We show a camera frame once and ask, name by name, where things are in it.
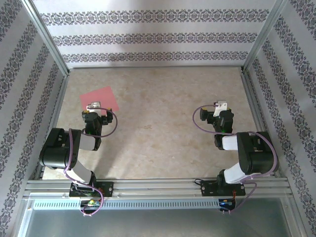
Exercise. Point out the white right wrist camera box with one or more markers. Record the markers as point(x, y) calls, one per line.
point(219, 108)

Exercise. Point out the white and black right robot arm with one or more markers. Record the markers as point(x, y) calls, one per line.
point(256, 153)

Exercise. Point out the grey metal panel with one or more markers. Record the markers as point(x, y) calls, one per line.
point(158, 224)

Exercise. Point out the aluminium side rail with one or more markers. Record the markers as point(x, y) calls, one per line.
point(254, 103)
point(57, 103)

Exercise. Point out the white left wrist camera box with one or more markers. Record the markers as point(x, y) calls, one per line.
point(93, 106)

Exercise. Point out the small electronics board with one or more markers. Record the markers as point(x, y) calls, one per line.
point(91, 203)
point(225, 203)

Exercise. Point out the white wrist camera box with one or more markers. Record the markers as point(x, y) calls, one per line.
point(219, 108)
point(93, 106)

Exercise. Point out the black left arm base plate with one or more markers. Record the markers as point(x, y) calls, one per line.
point(108, 188)

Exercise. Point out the pink square paper sheet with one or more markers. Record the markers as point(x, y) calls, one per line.
point(98, 95)

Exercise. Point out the thin aluminium wall rail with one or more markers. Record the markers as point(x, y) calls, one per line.
point(155, 66)

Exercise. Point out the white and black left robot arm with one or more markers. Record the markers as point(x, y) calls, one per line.
point(58, 148)

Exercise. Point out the long aluminium mounting rail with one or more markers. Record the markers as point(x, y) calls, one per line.
point(158, 186)

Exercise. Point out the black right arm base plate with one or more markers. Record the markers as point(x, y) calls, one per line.
point(208, 188)

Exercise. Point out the aluminium frame post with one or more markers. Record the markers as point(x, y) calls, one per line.
point(262, 37)
point(46, 37)

